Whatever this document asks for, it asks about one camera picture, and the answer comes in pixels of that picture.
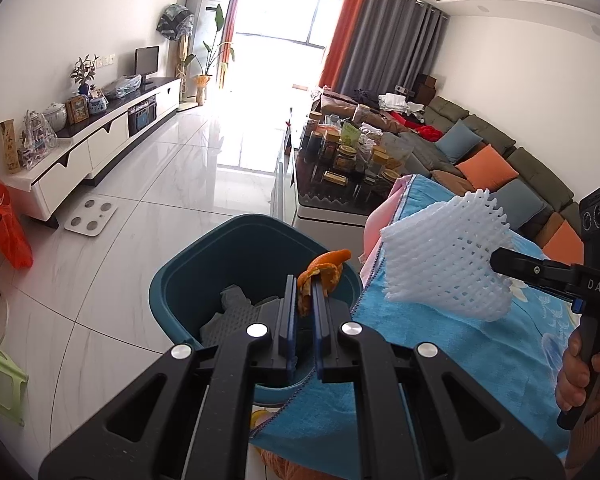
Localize white foam fruit net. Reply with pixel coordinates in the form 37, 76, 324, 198
379, 187, 515, 323

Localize tan bamboo vase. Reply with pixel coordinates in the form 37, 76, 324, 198
0, 119, 22, 175

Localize red cloth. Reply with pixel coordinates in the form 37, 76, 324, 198
405, 112, 443, 142

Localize orange plastic bag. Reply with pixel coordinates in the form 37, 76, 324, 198
0, 180, 34, 270

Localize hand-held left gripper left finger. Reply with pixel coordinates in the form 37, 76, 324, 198
39, 275, 301, 480

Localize plastic covered bundle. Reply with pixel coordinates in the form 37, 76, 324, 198
101, 74, 142, 101

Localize white tv cabinet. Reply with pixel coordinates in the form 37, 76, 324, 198
5, 76, 182, 231

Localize green plastic stool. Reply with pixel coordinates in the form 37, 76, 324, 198
0, 336, 30, 428

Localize cluster of glass jars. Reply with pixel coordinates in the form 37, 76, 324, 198
300, 120, 411, 201

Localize white bathroom scale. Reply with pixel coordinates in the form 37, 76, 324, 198
63, 197, 119, 236

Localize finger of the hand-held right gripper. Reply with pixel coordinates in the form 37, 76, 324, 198
489, 247, 574, 295

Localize wooden picture frame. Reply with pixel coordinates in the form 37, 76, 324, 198
65, 95, 90, 125

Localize covered standing fan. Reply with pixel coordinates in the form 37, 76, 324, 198
156, 3, 196, 106

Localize brown boxes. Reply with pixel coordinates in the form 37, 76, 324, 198
412, 74, 438, 103

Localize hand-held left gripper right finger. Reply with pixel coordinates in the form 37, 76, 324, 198
311, 270, 566, 480

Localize white clothes pile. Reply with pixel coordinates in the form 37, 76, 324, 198
378, 92, 426, 113

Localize teal plastic bin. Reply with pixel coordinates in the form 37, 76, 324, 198
147, 213, 363, 406

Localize person's right hand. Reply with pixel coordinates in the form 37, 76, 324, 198
554, 329, 600, 414

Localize orange cushion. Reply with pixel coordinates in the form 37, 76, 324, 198
455, 144, 520, 191
542, 220, 586, 263

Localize grey curtain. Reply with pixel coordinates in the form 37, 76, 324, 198
337, 0, 448, 96

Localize orange curtain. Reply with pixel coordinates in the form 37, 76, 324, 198
219, 0, 251, 86
317, 0, 368, 91

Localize white standing air conditioner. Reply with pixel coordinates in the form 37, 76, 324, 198
182, 0, 233, 106

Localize blue cushion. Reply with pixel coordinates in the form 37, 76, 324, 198
435, 122, 483, 161
497, 179, 551, 231

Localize blue floral blanket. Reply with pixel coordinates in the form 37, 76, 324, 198
250, 174, 591, 480

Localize black monitor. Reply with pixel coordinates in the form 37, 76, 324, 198
134, 46, 160, 86

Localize vase with plant sprigs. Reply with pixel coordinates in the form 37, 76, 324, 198
70, 54, 101, 97

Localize window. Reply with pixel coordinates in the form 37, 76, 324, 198
235, 0, 343, 51

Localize pink cloth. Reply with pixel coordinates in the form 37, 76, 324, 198
359, 175, 416, 281

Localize orange peel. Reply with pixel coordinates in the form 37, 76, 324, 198
297, 249, 353, 317

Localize green sofa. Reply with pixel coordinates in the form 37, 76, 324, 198
310, 87, 588, 266

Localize tall leafy potted plant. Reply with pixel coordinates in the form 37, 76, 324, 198
182, 4, 236, 106

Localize clear wrapped ornament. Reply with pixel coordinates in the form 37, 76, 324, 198
17, 109, 58, 171

